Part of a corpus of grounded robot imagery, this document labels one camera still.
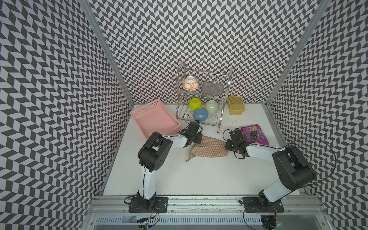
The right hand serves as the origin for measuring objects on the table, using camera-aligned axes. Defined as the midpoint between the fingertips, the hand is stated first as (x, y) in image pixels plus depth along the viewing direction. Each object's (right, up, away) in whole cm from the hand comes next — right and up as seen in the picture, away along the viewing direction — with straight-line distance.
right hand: (228, 146), depth 95 cm
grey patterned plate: (-8, +42, +16) cm, 46 cm away
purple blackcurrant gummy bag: (+17, +9, +1) cm, 19 cm away
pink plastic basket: (-54, +20, +15) cm, 60 cm away
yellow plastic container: (+13, +30, +24) cm, 41 cm away
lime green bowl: (-22, +30, +15) cm, 40 cm away
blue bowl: (-18, +22, +9) cm, 30 cm away
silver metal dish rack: (-19, +33, -12) cm, 40 cm away
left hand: (-20, +6, +5) cm, 21 cm away
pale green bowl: (-10, +28, +10) cm, 31 cm away
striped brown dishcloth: (-13, 0, -4) cm, 14 cm away
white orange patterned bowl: (-26, +41, -6) cm, 49 cm away
